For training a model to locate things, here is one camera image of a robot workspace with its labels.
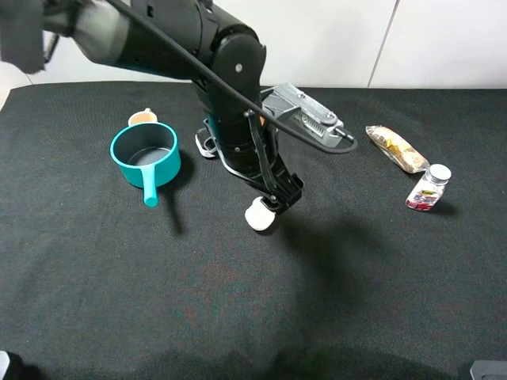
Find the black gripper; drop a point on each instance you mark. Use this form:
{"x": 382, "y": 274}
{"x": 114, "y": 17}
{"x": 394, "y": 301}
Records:
{"x": 280, "y": 189}

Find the white garlic-shaped object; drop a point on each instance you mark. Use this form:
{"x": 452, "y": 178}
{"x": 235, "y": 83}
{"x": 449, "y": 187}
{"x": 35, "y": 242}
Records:
{"x": 258, "y": 216}

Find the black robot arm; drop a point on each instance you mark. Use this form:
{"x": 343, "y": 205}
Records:
{"x": 187, "y": 40}

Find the black and white eraser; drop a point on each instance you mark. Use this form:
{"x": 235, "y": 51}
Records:
{"x": 205, "y": 143}

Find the black table cloth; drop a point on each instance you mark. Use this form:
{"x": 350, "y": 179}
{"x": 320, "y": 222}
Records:
{"x": 349, "y": 283}

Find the wrapped bread snack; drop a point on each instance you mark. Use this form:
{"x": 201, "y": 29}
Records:
{"x": 397, "y": 149}

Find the beige small cup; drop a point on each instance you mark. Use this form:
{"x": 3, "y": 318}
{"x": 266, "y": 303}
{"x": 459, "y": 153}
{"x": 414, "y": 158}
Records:
{"x": 145, "y": 116}

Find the small candy bottle silver cap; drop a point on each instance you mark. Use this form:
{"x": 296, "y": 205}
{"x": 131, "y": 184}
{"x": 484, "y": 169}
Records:
{"x": 429, "y": 188}

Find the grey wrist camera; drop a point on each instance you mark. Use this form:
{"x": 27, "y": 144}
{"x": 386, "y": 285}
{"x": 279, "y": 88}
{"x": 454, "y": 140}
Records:
{"x": 302, "y": 113}

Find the teal saucepan with handle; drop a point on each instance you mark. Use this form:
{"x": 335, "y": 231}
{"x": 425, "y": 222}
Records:
{"x": 148, "y": 157}

